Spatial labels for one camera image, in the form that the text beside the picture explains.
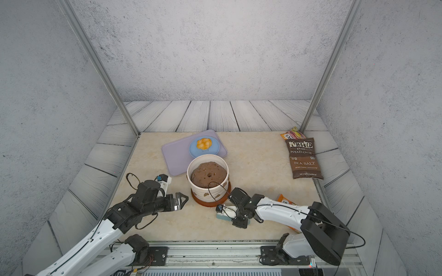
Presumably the right aluminium frame post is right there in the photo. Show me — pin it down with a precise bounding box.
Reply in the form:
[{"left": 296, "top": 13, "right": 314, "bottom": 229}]
[{"left": 300, "top": 0, "right": 363, "bottom": 132}]

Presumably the orange pink snack packet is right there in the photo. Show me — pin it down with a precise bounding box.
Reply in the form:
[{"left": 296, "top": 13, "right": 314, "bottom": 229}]
[{"left": 281, "top": 127, "right": 306, "bottom": 140}]

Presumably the orange candy packet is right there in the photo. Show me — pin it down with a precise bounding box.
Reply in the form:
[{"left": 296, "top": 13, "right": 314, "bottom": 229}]
[{"left": 277, "top": 194, "right": 296, "bottom": 205}]

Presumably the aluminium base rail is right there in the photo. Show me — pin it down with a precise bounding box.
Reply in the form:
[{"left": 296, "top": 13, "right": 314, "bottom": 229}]
[{"left": 117, "top": 240, "right": 366, "bottom": 276}]

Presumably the terracotta saucer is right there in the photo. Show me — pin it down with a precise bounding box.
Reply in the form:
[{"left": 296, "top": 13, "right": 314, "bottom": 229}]
[{"left": 192, "top": 183, "right": 231, "bottom": 208}]

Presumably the aluminium frame post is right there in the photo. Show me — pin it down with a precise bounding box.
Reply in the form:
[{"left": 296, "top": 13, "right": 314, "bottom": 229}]
[
  {"left": 300, "top": 0, "right": 363, "bottom": 132},
  {"left": 57, "top": 0, "right": 140, "bottom": 138}
]

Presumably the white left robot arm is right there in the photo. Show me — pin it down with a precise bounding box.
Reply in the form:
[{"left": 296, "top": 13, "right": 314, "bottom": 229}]
[{"left": 39, "top": 174, "right": 189, "bottom": 276}]

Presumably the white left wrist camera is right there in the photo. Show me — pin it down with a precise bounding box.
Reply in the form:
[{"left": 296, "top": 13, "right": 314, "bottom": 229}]
[{"left": 155, "top": 174, "right": 172, "bottom": 197}]

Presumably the blue plate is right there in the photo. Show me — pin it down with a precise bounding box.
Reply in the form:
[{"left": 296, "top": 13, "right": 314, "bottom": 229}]
[{"left": 189, "top": 136, "right": 221, "bottom": 158}]

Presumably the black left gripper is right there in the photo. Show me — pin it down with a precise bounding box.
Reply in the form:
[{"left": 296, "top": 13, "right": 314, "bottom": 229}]
[{"left": 142, "top": 191, "right": 191, "bottom": 218}]

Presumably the white ceramic pot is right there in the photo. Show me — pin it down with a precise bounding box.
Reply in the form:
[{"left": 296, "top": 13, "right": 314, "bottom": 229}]
[{"left": 186, "top": 154, "right": 230, "bottom": 202}]

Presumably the left aluminium frame post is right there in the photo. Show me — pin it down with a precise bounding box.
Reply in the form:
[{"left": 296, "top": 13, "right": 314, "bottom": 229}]
[{"left": 57, "top": 0, "right": 140, "bottom": 138}]

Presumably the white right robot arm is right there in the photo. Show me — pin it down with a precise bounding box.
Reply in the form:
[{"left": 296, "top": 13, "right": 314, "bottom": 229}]
[{"left": 216, "top": 187, "right": 351, "bottom": 266}]

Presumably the yellow food on plate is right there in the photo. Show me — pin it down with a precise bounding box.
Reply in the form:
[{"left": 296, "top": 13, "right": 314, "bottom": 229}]
[{"left": 196, "top": 138, "right": 212, "bottom": 151}]

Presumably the lavender plastic tray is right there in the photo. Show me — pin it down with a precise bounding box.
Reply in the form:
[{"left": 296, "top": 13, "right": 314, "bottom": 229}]
[{"left": 162, "top": 129, "right": 227, "bottom": 176}]

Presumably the brown soil in pot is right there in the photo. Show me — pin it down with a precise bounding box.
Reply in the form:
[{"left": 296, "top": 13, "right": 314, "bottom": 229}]
[{"left": 191, "top": 162, "right": 227, "bottom": 188}]

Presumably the brown Kettle chips bag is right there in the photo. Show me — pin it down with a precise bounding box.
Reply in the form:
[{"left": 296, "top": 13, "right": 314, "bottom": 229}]
[{"left": 285, "top": 138, "right": 324, "bottom": 179}]

